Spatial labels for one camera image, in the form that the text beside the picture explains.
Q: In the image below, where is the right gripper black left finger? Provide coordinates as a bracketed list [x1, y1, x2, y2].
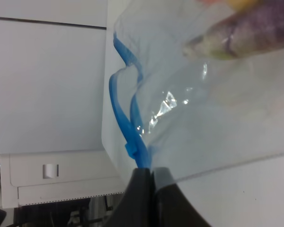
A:
[104, 168, 156, 227]

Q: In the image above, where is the clear zip bag blue seal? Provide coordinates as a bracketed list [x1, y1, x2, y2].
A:
[102, 0, 284, 182]

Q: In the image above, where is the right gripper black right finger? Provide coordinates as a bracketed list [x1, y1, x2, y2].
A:
[152, 167, 210, 227]

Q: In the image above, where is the purple eggplant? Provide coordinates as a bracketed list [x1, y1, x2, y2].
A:
[183, 0, 284, 60]

